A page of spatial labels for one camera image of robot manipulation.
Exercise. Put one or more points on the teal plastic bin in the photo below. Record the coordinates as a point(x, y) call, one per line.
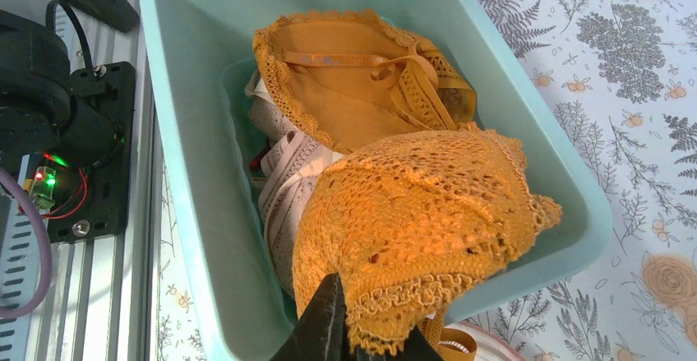
point(214, 123)

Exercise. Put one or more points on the orange lace bra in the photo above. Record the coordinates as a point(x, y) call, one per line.
point(424, 205)

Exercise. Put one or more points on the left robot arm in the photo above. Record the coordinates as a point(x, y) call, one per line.
point(41, 111)

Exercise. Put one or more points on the aluminium rail frame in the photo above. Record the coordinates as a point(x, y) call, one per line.
point(90, 299)

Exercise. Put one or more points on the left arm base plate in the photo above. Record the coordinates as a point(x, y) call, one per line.
point(92, 202)

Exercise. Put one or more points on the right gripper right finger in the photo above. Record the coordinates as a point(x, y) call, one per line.
point(416, 348)

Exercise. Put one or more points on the pink mesh laundry bag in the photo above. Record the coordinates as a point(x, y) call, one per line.
point(467, 342)

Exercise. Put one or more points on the floral table mat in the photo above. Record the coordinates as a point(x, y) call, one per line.
point(602, 94)

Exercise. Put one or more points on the beige bra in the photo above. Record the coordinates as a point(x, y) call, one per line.
point(290, 170)

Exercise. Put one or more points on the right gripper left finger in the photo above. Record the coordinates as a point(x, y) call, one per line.
point(320, 334)

